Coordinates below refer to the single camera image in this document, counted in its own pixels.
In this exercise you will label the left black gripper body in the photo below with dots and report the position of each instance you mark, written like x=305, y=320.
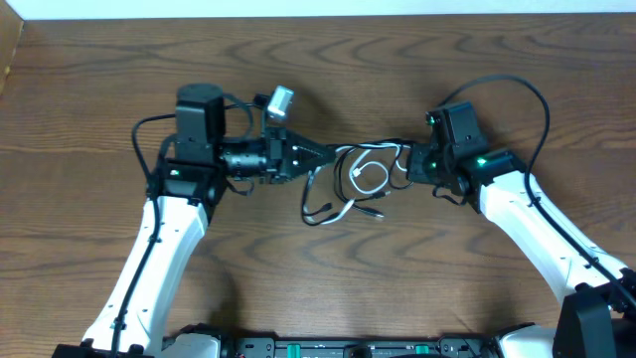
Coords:
x=273, y=162

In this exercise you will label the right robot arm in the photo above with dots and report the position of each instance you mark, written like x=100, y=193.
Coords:
x=595, y=290

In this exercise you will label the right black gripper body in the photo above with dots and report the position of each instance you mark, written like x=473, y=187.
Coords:
x=427, y=164

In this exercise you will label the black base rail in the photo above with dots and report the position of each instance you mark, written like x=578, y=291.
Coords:
x=268, y=347

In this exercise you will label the cardboard box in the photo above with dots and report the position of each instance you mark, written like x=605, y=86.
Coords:
x=11, y=28

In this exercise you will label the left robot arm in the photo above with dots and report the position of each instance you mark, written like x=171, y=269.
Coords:
x=195, y=167

